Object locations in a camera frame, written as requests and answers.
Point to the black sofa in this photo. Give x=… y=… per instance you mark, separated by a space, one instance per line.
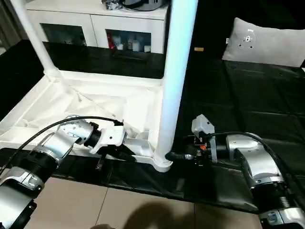
x=214 y=23

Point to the black work mat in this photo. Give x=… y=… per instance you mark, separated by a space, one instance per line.
x=250 y=95

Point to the white plastic table leg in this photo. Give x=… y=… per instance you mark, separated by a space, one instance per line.
x=35 y=35
x=177 y=59

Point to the white plastic table top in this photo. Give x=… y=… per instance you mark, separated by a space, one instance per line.
x=107 y=81

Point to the dark bag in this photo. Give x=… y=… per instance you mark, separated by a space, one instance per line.
x=143 y=6

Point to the dark robot foot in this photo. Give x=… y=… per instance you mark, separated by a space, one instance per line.
x=103 y=227

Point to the light grey pillow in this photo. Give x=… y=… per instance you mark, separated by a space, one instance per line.
x=262 y=47

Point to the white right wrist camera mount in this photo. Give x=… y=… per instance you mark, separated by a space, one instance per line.
x=202 y=124

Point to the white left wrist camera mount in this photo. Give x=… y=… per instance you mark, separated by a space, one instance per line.
x=112 y=136

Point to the white cabinet with glass doors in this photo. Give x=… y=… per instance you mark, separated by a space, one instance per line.
x=95 y=19

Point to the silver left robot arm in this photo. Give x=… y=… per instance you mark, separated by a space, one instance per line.
x=69 y=136

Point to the small red bottle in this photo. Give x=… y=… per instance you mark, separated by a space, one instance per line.
x=110 y=43

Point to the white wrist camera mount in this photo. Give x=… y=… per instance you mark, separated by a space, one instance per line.
x=202 y=124
x=112 y=136

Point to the grey curtain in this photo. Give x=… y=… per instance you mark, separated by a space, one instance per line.
x=9 y=23

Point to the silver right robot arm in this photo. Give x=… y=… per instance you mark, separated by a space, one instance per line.
x=259 y=164

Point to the small white cup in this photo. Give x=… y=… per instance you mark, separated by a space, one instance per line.
x=147 y=48

